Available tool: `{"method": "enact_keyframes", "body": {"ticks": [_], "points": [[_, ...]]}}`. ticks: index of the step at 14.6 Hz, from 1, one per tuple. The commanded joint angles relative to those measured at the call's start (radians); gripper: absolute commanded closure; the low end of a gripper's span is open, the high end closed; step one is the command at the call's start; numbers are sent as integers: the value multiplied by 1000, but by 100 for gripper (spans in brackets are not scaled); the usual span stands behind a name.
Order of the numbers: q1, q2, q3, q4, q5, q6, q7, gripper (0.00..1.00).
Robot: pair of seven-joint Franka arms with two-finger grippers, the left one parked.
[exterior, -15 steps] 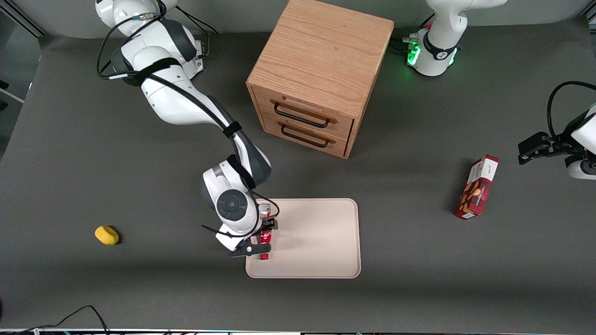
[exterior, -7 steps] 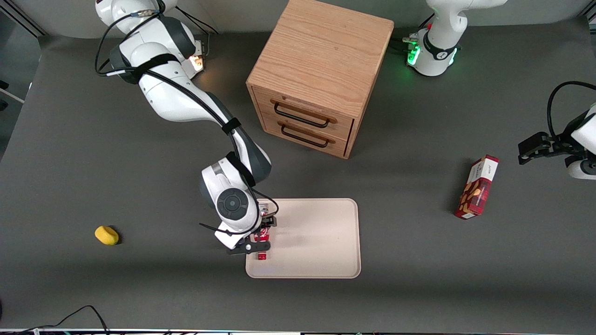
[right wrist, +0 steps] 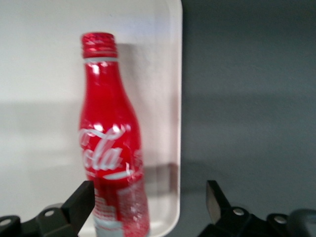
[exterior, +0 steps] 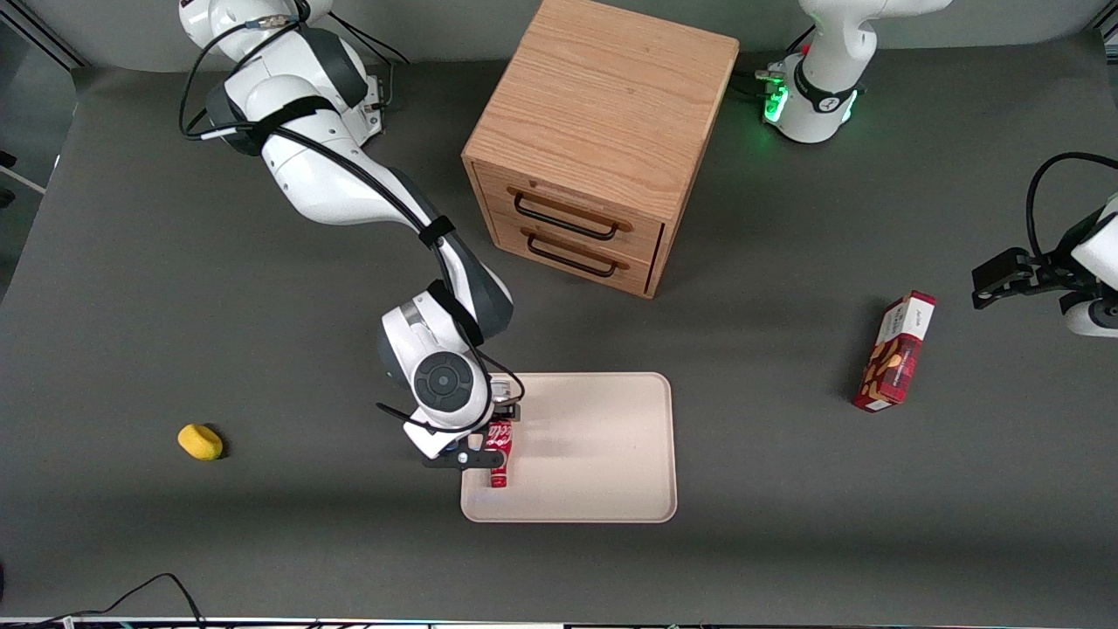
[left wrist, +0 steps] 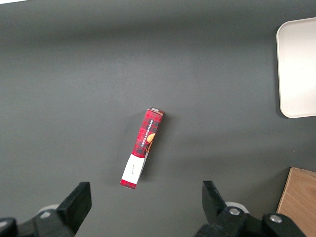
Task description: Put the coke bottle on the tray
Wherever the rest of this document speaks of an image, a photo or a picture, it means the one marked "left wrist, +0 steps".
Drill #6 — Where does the wooden two-drawer cabinet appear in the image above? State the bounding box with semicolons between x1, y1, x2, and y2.
276;167;316;237

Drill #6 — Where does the beige rectangular plastic tray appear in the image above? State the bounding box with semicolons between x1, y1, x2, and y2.
276;17;316;119

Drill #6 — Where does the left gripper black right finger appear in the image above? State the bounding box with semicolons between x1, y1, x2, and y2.
195;180;307;237

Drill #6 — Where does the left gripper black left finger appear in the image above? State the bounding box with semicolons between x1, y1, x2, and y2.
0;182;92;237

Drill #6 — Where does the red plaid shortbread cookie box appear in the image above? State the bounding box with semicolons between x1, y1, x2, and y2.
120;107;165;190

